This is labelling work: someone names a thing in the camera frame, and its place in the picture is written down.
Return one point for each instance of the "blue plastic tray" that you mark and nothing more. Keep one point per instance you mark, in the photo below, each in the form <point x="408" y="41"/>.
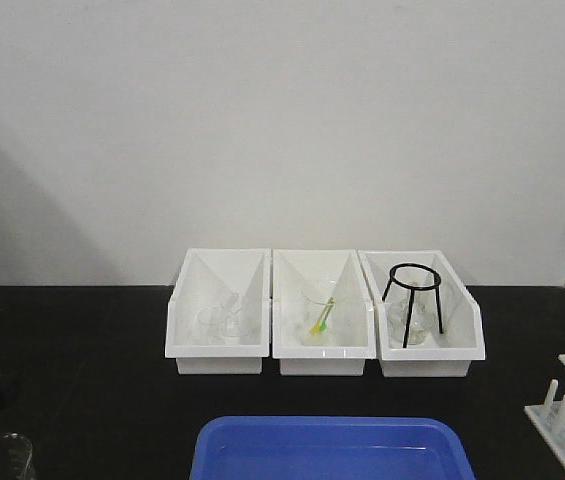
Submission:
<point x="328" y="447"/>

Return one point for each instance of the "left white storage bin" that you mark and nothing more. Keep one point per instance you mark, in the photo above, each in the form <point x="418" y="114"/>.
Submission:
<point x="205" y="278"/>

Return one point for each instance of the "glass beaker in middle bin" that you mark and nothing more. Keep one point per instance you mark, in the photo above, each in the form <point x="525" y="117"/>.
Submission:
<point x="314" y="292"/>

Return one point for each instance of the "glassware in left bin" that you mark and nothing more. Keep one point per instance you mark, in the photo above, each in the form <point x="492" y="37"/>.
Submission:
<point x="228" y="322"/>

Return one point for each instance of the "middle white storage bin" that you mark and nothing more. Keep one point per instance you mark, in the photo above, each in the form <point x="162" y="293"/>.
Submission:
<point x="291" y="270"/>

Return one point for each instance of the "right white storage bin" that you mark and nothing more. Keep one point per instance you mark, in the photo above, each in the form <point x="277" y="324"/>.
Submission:
<point x="447" y="355"/>

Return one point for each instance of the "black wire tripod stand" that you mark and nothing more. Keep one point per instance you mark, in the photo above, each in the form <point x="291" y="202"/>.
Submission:
<point x="407" y="318"/>

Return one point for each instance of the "white storage bin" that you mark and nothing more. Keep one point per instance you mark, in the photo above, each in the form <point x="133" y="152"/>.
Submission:
<point x="205" y="278"/>
<point x="291" y="270"/>
<point x="447" y="355"/>

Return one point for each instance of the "yellow green plastic droppers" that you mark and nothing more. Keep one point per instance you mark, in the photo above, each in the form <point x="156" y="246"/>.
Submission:
<point x="318" y="315"/>

